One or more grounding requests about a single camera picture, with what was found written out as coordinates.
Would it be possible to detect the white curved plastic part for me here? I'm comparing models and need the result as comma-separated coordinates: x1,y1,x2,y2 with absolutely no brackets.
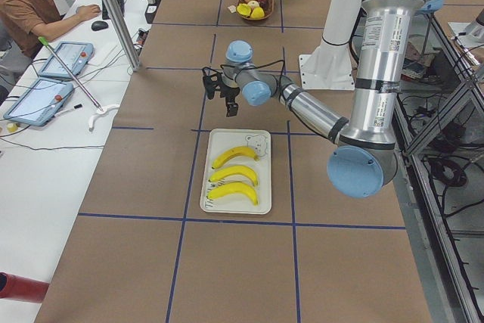
88,104,120,132

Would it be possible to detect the near blue teach pendant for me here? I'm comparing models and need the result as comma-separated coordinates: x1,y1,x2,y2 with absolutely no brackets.
4,77,74,126

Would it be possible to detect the small paper tag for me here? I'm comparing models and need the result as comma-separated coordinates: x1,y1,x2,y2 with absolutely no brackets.
228,5,237,14

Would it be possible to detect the black computer mouse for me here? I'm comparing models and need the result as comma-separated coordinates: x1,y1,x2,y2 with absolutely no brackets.
91,20,109,32

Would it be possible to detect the black keyboard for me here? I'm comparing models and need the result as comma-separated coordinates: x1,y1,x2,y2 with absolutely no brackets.
101,0,126,21

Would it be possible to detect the woven brown basket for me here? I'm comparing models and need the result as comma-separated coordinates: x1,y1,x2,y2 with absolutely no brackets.
236,0,275,21

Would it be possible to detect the red fire extinguisher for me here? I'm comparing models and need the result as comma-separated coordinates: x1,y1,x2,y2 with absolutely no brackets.
1,272,49,303

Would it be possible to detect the yellow banana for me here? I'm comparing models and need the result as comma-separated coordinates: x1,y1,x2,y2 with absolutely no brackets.
207,182,259,206
209,165,259,186
211,146,259,169

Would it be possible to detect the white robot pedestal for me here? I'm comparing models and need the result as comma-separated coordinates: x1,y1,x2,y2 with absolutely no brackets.
299,0,361,90

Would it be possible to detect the yellow starfruit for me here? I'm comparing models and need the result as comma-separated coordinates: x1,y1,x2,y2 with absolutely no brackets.
236,3,252,18

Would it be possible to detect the metal rod green tip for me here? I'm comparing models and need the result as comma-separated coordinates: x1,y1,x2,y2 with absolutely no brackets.
38,36,103,111

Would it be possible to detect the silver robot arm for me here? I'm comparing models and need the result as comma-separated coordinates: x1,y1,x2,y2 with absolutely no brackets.
220,0,444,198

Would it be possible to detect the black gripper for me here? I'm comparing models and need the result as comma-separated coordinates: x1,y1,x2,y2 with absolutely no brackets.
219,73,240,117

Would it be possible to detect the far blue teach pendant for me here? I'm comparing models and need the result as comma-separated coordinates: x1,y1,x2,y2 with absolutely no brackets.
38,42,94,79

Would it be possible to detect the person in brown shirt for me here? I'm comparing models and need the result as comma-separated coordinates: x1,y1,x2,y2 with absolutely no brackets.
0,0,101,60

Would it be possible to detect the yellow pear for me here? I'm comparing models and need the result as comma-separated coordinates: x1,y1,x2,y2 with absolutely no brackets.
250,7,265,20

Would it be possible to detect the aluminium frame post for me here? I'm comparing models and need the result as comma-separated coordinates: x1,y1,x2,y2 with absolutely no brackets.
103,0,140,72

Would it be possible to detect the blue teach pendant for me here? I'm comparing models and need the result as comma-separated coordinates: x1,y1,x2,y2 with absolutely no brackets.
38,42,94,79
4,77,74,126

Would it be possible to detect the white rectangular tray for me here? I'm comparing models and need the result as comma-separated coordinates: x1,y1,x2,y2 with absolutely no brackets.
200,129,271,215

